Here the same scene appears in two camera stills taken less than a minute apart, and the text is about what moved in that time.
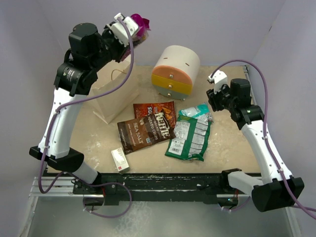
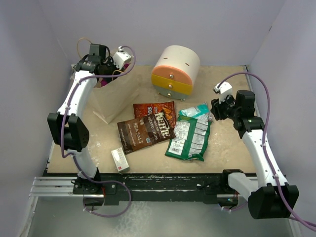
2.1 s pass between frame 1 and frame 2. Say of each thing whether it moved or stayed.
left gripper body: moved
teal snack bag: stayed
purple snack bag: moved
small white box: stayed
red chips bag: stayed
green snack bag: stayed
